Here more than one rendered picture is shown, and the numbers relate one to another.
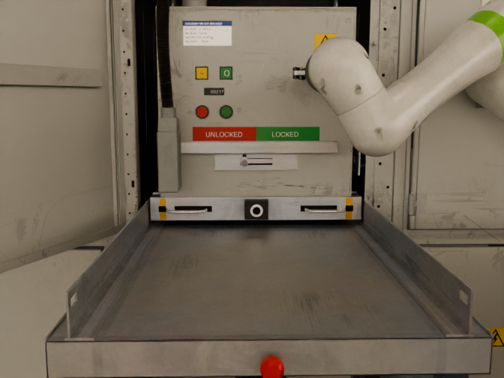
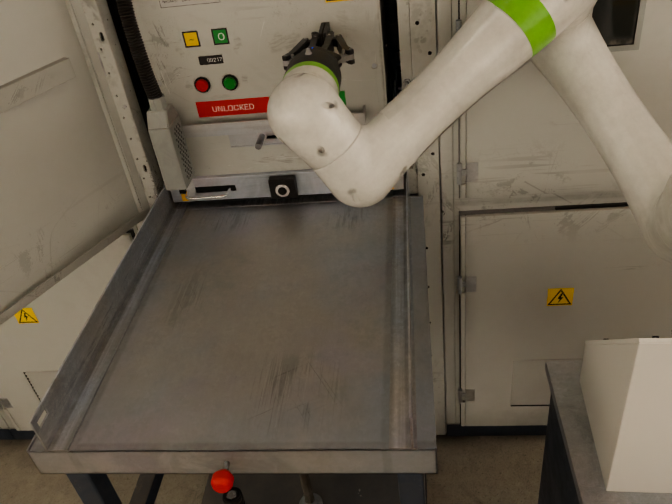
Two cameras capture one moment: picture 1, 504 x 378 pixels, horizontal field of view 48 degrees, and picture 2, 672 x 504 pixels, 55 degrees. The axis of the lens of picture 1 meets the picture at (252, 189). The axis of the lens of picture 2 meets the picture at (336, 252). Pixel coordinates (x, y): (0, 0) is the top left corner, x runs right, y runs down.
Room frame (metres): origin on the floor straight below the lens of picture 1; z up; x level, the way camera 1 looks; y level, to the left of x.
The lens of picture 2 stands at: (0.17, -0.34, 1.61)
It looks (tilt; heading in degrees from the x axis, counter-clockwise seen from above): 36 degrees down; 11
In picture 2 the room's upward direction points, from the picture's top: 8 degrees counter-clockwise
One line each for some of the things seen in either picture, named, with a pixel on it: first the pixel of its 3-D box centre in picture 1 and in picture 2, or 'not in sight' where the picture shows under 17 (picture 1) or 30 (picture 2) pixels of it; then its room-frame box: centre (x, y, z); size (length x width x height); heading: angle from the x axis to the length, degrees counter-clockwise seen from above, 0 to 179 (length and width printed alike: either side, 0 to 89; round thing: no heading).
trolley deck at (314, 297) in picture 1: (261, 279); (264, 310); (1.08, -0.02, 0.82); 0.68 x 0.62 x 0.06; 1
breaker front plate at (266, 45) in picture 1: (256, 108); (264, 75); (1.43, -0.01, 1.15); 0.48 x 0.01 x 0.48; 91
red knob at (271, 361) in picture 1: (271, 365); (223, 475); (0.72, -0.03, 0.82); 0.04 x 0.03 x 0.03; 1
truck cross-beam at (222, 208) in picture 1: (256, 206); (285, 179); (1.44, -0.01, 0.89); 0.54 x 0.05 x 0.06; 91
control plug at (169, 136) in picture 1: (169, 154); (171, 145); (1.35, 0.20, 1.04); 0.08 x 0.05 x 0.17; 1
